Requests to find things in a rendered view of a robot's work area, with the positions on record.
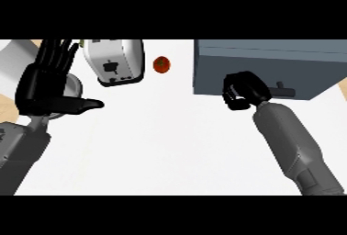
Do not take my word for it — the dark drawer handle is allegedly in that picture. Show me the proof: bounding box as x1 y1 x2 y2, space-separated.
267 81 296 98

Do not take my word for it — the blue-grey drawer cabinet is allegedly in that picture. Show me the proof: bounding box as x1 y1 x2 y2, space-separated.
191 39 347 101

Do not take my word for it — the red tomato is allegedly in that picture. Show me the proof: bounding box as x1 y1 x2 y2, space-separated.
152 55 172 74

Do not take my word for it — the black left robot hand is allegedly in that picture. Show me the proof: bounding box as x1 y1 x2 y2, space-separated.
13 39 106 117

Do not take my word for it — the white toaster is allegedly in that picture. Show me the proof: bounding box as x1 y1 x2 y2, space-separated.
81 39 146 88

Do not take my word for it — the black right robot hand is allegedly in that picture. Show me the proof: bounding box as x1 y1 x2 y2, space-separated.
221 71 273 111

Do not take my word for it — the white rounded appliance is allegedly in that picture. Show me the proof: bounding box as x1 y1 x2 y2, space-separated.
0 39 41 98

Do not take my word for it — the grey cup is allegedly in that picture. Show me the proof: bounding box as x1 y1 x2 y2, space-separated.
47 73 85 121

